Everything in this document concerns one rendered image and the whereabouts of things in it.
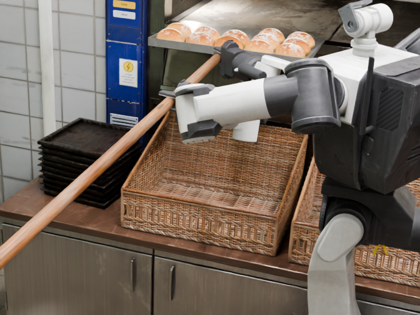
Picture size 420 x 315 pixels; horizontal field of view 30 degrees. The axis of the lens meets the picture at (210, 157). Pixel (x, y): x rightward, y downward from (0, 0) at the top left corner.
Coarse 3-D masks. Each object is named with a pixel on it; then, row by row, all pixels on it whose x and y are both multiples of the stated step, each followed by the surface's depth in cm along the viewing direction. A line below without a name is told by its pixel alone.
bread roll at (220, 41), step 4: (224, 36) 260; (228, 36) 260; (232, 36) 260; (216, 40) 261; (220, 40) 260; (224, 40) 259; (236, 40) 259; (240, 40) 261; (216, 44) 261; (220, 44) 260; (240, 44) 259; (240, 48) 259
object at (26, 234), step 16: (208, 64) 240; (192, 80) 226; (160, 112) 203; (144, 128) 193; (128, 144) 184; (96, 160) 174; (112, 160) 177; (80, 176) 166; (96, 176) 169; (64, 192) 158; (80, 192) 163; (48, 208) 152; (64, 208) 157; (32, 224) 147; (16, 240) 141; (0, 256) 136
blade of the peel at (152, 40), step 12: (192, 24) 292; (204, 24) 293; (216, 24) 293; (156, 36) 272; (252, 36) 281; (312, 36) 284; (180, 48) 263; (192, 48) 262; (204, 48) 260; (312, 48) 270; (288, 60) 253
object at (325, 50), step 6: (168, 24) 292; (324, 42) 278; (330, 42) 279; (336, 42) 279; (342, 42) 279; (324, 48) 277; (330, 48) 276; (336, 48) 276; (342, 48) 275; (348, 48) 274; (324, 54) 278
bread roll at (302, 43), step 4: (288, 40) 261; (292, 40) 261; (296, 40) 260; (300, 40) 260; (304, 40) 261; (300, 44) 260; (304, 44) 260; (308, 44) 261; (304, 48) 260; (308, 48) 260; (308, 52) 261
